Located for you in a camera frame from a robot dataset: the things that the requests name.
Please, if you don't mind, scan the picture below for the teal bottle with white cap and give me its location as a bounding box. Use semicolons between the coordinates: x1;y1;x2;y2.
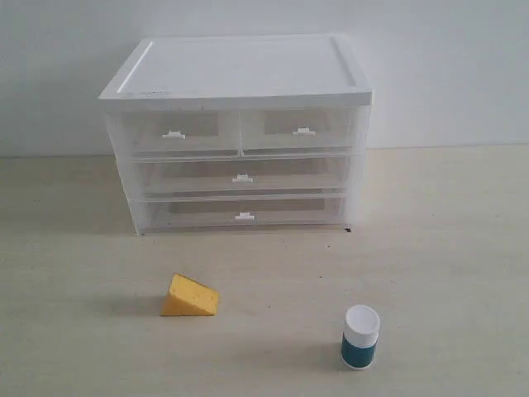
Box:
341;304;380;370

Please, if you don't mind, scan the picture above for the clear middle wide drawer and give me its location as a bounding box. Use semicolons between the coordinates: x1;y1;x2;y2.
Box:
136;156;350;196

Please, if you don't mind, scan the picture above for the clear wide drawer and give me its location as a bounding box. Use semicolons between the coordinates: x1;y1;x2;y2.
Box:
142;195;345;230
136;156;350;196

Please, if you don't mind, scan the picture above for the yellow cheese wedge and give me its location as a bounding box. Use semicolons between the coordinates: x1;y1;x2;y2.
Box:
160;273;219;317

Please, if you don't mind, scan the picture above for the white plastic drawer cabinet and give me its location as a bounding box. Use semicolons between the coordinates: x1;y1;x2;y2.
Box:
99;34;373;235

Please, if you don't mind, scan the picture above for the clear bottom wide drawer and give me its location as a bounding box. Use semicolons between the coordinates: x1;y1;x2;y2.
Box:
142;195;345;230

